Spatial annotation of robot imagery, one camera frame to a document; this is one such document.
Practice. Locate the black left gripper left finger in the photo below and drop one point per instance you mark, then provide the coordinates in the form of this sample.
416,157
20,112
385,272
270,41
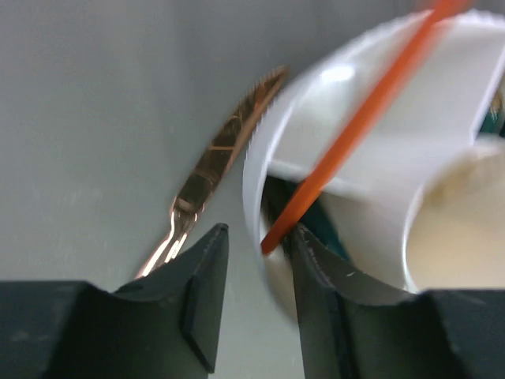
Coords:
165,325

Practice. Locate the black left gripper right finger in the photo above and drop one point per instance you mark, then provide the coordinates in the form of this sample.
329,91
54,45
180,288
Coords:
354,326

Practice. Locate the white divided round container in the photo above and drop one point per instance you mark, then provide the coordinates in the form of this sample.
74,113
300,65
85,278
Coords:
374,197

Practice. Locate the copper utensil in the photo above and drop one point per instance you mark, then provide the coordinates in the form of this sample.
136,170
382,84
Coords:
212,166

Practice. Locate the orange chopstick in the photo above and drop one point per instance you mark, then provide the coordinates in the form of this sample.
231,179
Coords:
374,105

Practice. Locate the gold spoon green handle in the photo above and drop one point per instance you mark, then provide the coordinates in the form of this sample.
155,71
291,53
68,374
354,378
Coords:
326,232

